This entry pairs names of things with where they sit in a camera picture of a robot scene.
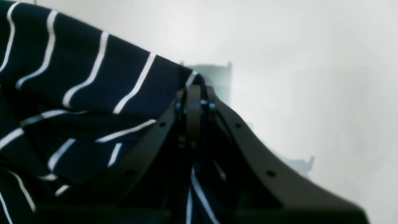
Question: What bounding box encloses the navy white striped t-shirt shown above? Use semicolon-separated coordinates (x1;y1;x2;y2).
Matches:
0;0;227;224

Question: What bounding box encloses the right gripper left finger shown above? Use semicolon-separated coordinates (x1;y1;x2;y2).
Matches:
32;85;195;224

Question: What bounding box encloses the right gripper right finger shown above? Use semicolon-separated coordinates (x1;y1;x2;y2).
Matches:
194;85;368;224

